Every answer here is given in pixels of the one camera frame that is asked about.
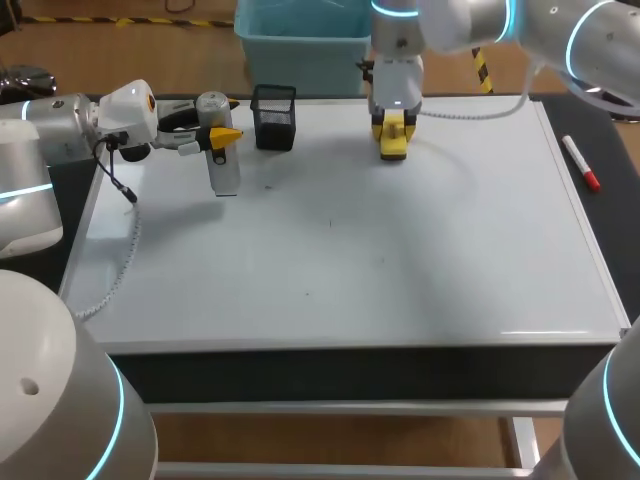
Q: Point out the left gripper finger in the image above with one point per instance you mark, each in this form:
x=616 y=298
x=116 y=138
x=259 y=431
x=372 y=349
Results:
x=187 y=142
x=175 y=109

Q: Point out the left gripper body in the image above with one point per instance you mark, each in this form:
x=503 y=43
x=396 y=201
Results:
x=127 y=115

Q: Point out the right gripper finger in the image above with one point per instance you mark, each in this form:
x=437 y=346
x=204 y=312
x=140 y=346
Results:
x=377 y=127
x=411 y=127

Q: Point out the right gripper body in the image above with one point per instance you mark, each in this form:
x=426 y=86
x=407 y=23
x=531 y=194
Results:
x=397 y=82

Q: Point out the yellow eraser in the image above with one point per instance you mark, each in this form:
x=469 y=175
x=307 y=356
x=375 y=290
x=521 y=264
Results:
x=394 y=147

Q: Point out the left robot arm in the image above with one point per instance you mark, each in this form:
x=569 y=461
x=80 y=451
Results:
x=45 y=125

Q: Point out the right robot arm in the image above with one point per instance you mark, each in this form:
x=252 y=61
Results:
x=465 y=25

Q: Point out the large whiteboard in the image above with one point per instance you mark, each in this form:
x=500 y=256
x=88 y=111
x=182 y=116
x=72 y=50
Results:
x=350 y=250

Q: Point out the black mesh cup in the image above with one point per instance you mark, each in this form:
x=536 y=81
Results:
x=274 y=120

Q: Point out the blue plastic bin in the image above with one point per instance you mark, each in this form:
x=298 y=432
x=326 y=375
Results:
x=300 y=50

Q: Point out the red marker pen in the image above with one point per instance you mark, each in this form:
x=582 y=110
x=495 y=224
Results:
x=580 y=162

